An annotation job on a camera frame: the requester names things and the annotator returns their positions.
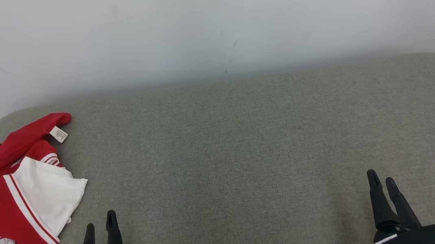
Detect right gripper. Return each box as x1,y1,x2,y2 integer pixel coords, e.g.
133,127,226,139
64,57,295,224
365,162,435,244

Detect red jersey white sleeves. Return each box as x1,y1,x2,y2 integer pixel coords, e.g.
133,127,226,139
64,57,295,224
0,110,95,244

